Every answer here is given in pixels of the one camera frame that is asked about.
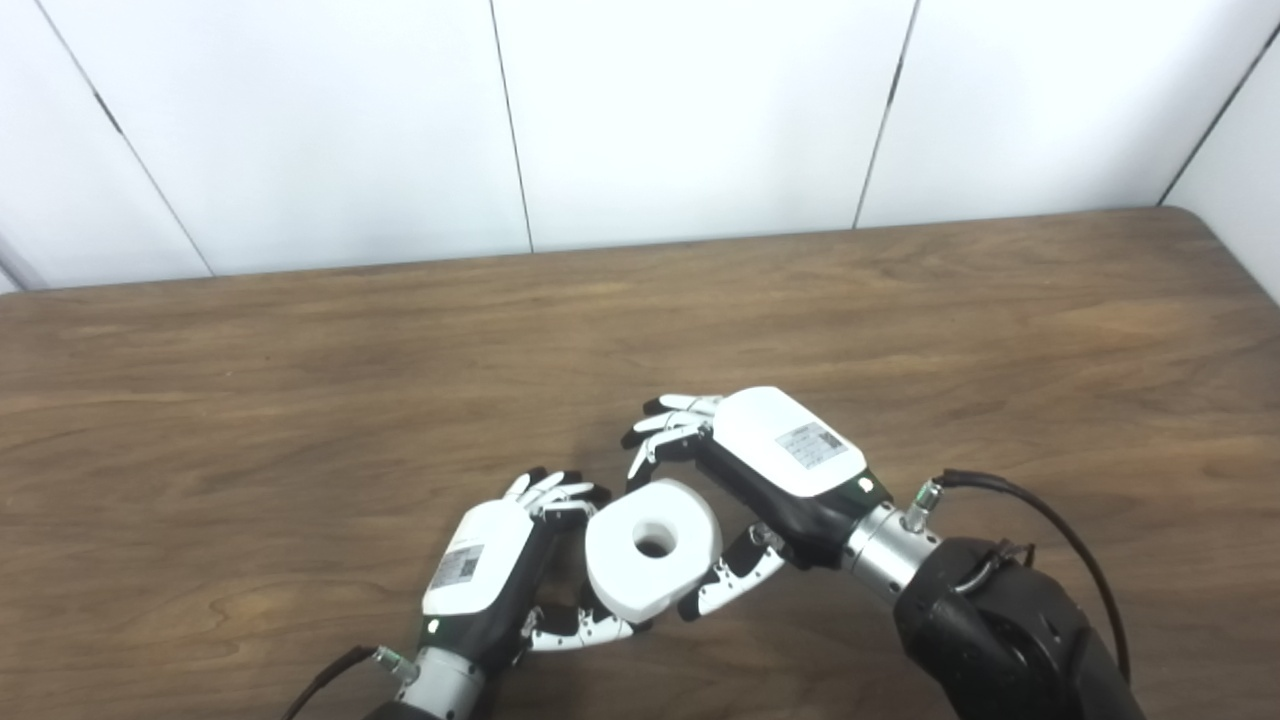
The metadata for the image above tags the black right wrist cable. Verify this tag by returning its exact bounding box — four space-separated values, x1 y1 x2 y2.
904 468 1132 687

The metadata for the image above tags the round white plastic piece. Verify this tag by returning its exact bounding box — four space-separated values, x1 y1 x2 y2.
585 479 724 623

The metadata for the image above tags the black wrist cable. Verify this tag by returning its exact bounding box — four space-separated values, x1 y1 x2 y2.
282 644 418 720
904 468 1132 687

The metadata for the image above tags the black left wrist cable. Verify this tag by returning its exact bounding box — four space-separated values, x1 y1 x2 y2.
282 644 418 720

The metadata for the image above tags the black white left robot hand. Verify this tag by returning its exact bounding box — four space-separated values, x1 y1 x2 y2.
420 467 642 674

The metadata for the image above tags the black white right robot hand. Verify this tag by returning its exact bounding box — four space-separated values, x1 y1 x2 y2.
621 387 895 623

